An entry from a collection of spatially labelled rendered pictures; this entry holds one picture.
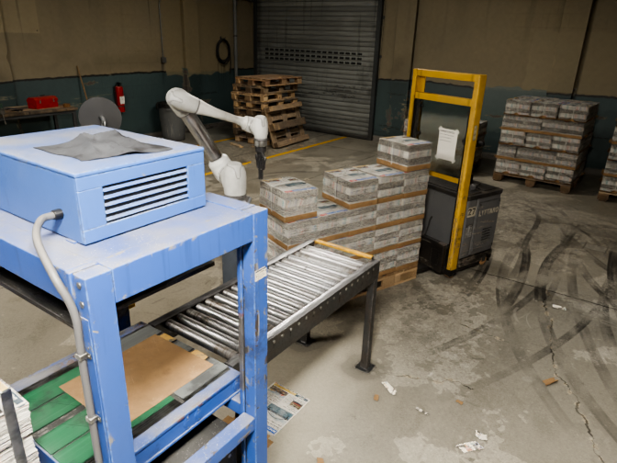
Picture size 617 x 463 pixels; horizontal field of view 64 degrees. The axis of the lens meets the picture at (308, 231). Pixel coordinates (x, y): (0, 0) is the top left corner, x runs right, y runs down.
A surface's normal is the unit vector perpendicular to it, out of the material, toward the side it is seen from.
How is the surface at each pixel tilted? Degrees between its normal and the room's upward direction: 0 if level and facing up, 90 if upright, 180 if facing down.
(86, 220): 90
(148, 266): 90
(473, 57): 90
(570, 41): 90
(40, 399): 0
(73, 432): 0
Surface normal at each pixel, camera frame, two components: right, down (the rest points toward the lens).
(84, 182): 0.82, 0.24
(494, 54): -0.58, 0.29
